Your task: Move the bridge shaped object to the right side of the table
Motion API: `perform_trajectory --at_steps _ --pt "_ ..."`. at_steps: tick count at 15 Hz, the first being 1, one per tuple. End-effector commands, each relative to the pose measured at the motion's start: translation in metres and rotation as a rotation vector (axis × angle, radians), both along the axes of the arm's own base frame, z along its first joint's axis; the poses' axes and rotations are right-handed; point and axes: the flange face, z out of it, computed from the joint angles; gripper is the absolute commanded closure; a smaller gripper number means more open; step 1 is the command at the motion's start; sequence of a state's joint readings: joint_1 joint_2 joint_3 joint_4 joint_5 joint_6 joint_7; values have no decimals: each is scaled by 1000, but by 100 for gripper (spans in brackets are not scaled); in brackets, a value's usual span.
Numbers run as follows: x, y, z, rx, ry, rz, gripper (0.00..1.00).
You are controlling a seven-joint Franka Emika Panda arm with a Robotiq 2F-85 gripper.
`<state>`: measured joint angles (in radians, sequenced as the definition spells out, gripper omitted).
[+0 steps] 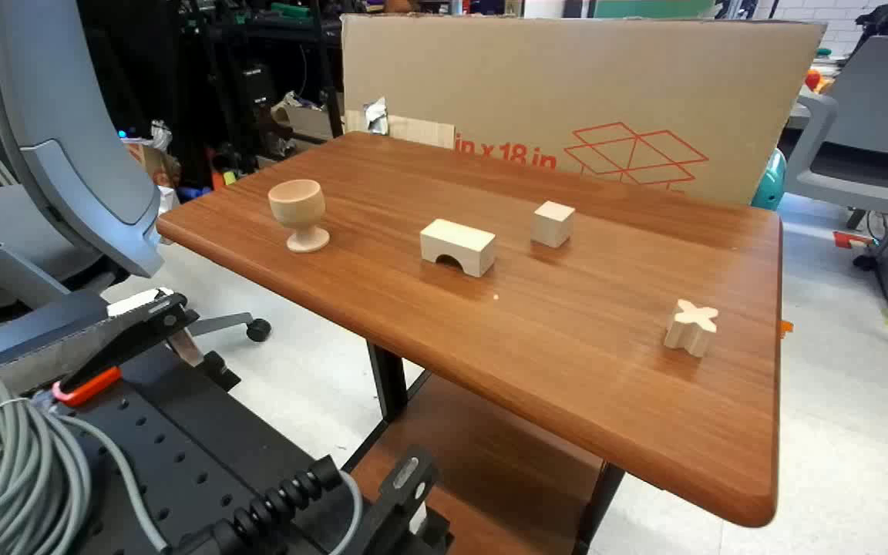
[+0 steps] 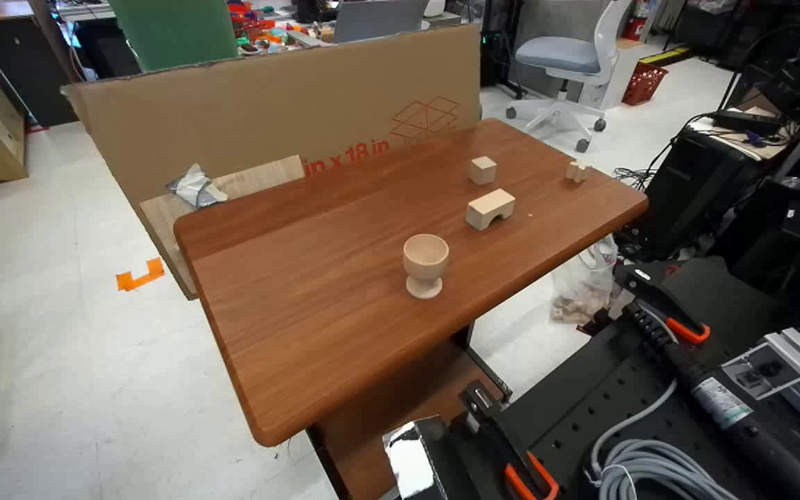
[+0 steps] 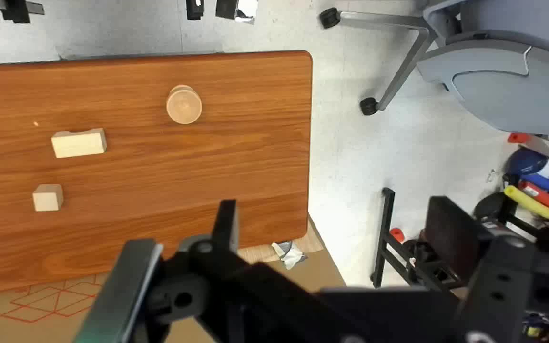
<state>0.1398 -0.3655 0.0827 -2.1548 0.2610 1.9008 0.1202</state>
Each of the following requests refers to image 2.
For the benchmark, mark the wooden bridge shaped block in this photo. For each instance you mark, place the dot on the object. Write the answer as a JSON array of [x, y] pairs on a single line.
[[490, 207]]

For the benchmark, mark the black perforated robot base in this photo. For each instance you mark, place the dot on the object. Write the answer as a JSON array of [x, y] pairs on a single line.
[[626, 385]]

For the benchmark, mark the wooden egg cup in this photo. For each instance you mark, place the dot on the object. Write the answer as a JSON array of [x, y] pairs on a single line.
[[423, 263]]

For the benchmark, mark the wooden cube block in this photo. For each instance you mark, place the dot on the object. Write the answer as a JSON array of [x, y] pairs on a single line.
[[480, 170]]

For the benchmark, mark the small wooden peg block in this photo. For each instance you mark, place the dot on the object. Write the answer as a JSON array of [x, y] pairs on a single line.
[[573, 174]]

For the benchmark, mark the large cardboard sheet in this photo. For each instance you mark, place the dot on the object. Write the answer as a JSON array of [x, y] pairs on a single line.
[[275, 117]]

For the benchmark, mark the crumpled grey cloth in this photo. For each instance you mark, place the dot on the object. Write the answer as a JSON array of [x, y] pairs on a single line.
[[194, 186]]

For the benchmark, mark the white grey office chair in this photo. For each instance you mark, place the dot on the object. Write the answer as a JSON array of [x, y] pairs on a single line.
[[584, 61]]

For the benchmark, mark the black orange clamp front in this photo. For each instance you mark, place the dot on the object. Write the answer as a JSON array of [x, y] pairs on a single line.
[[522, 470]]

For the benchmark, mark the black orange clamp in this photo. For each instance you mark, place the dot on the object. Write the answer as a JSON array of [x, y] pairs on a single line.
[[655, 297], [522, 470]]

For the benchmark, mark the black orange clamp right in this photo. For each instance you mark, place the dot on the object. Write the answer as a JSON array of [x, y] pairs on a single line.
[[655, 297]]

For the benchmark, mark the red basket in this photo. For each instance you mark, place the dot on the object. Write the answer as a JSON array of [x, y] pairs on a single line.
[[643, 85]]

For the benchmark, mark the green board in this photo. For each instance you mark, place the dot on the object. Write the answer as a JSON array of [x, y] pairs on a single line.
[[175, 32]]

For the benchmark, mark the black equipment cart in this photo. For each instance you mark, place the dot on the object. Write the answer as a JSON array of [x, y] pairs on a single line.
[[707, 170]]

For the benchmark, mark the wooden table pedestal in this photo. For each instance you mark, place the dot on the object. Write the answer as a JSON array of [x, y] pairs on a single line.
[[348, 442]]

